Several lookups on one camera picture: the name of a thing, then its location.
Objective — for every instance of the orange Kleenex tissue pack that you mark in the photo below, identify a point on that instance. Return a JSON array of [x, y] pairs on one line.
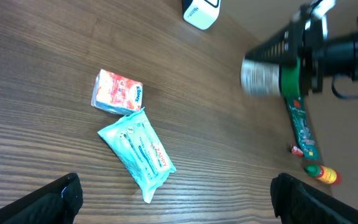
[[116, 94]]

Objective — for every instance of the red coffee sachet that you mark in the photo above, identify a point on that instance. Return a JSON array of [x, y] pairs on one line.
[[296, 150]]

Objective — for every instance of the white barcode scanner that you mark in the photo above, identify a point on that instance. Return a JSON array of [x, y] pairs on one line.
[[202, 14]]

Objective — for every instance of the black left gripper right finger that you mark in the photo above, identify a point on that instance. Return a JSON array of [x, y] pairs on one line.
[[295, 202]]

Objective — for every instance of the green 3M gloves packet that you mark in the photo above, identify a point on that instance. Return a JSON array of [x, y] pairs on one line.
[[305, 140]]

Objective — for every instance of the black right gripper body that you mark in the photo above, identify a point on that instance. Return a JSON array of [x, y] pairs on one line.
[[310, 33]]

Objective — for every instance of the mint toilet tissue packet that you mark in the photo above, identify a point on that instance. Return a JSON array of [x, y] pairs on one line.
[[135, 142]]

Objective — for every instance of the green lid white jar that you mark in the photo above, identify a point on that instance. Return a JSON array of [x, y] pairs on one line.
[[267, 79]]

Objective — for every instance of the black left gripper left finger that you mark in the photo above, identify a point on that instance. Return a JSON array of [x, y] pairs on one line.
[[56, 202]]

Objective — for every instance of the orange sauce bottle green cap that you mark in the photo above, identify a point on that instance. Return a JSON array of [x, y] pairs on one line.
[[324, 174]]

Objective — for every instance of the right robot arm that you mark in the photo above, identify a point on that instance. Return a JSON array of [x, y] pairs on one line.
[[337, 56]]

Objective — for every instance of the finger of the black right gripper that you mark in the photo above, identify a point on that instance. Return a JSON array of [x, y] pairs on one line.
[[281, 48]]

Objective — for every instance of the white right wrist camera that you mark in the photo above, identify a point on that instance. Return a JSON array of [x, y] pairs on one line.
[[318, 10]]

